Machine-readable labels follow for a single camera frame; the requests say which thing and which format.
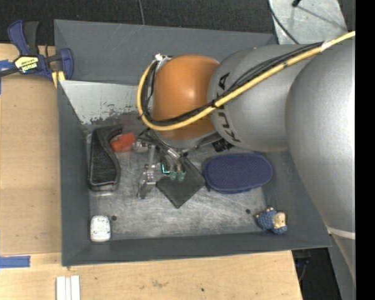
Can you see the blue toy sheep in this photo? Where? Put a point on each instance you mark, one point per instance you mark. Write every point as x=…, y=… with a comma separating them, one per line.
x=273, y=222

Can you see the black scrubbing brush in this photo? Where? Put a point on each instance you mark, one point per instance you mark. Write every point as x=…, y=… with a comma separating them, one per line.
x=102, y=162

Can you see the orange-red block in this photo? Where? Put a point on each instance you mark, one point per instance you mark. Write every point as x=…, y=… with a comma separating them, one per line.
x=123, y=142

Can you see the dark blue fabric pouch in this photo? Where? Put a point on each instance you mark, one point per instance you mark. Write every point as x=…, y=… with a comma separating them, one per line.
x=237, y=173

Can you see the grey metal bin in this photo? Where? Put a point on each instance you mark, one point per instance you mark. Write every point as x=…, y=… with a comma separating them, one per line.
x=190, y=220

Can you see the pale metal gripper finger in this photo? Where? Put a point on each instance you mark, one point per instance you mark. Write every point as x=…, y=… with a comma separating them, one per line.
x=142, y=184
x=150, y=185

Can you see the small white box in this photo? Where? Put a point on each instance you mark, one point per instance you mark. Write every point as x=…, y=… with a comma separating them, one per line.
x=100, y=228

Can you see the pale wood board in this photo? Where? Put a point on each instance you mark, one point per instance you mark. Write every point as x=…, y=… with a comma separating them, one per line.
x=29, y=167

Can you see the dark grey flat square pad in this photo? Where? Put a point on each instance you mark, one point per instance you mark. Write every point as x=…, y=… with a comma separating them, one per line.
x=181, y=189

